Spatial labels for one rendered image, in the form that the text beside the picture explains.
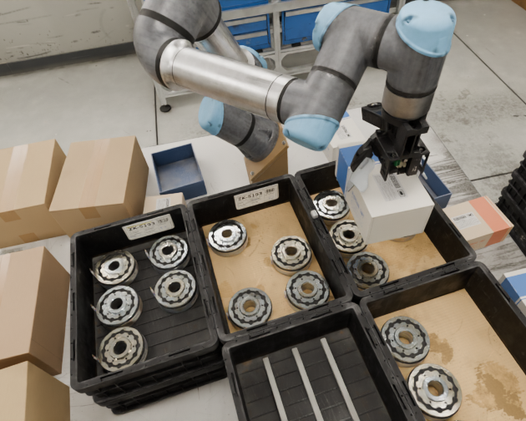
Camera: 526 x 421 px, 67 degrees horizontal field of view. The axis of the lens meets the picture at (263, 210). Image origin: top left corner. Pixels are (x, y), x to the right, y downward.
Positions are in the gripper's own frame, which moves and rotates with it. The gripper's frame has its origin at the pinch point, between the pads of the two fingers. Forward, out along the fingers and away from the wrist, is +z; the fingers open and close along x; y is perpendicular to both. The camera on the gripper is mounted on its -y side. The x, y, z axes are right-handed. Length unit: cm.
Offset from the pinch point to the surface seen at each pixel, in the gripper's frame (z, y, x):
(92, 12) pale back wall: 76, -281, -107
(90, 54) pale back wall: 108, -280, -121
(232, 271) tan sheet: 28.2, -3.2, -33.8
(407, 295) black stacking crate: 21.2, 15.9, 3.5
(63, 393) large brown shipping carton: 37, 14, -79
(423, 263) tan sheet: 28.1, 6.0, 13.6
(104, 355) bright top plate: 25, 13, -64
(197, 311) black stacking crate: 28, 5, -44
